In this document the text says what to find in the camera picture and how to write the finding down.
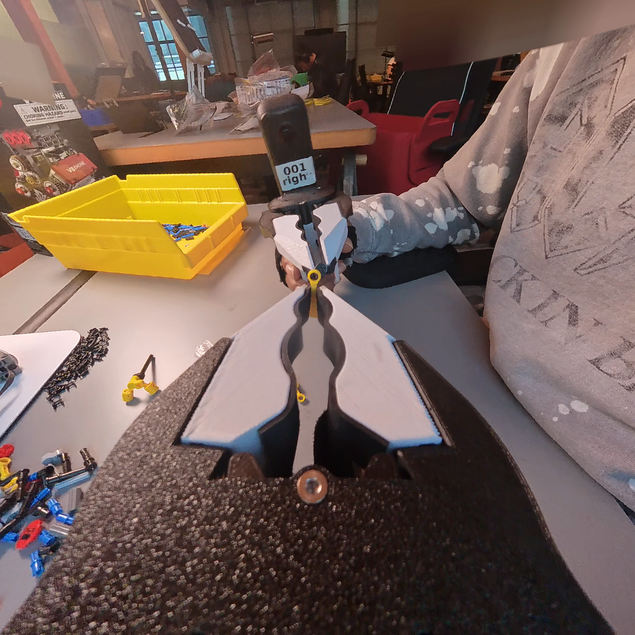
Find cluster of blue pins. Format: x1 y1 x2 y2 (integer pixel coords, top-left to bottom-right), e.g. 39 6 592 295
161 222 210 241

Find pile of small black pins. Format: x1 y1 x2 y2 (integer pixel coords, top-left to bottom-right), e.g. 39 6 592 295
44 327 111 410

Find black chair armrest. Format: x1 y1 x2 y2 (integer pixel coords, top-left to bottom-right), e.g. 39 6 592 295
345 245 459 289

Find yellow plastic bin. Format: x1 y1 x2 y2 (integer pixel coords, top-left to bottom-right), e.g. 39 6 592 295
9 173 249 281

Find clear plastic bags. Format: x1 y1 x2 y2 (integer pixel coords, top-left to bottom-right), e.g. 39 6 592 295
166 50 313 135

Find person's torso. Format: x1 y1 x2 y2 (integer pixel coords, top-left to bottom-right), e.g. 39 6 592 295
484 25 635 507

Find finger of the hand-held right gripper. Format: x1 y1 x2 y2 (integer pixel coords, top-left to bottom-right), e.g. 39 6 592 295
273 214 318 283
310 204 349 286

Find long wooden table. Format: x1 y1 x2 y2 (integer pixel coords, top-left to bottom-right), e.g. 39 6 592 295
93 97 378 167

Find black axle with yellow connectors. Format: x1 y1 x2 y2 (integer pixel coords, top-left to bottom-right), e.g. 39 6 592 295
121 354 159 402

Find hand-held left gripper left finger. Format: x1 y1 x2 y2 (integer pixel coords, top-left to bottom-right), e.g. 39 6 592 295
181 288 311 477

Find pile of mixed small bricks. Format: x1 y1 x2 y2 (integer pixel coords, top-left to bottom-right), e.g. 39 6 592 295
0 444 98 578

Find window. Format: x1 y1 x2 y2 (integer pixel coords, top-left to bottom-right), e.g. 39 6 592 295
138 15 216 82

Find white book stand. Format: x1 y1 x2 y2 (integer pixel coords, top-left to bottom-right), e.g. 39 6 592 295
0 330 81 437

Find bare black axle rod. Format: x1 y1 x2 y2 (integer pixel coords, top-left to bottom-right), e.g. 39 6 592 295
297 211 328 274

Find person's right forearm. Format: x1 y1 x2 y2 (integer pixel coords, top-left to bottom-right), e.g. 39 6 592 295
347 144 522 264

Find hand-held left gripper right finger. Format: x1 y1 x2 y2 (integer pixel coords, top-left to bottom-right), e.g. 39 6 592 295
317 287 443 477

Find person's right hand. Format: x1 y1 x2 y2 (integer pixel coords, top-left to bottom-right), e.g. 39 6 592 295
277 224 355 292

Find grey desk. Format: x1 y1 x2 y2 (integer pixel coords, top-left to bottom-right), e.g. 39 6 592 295
0 196 635 635

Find black engine set box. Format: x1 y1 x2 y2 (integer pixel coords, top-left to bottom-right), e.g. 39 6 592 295
0 84 112 256

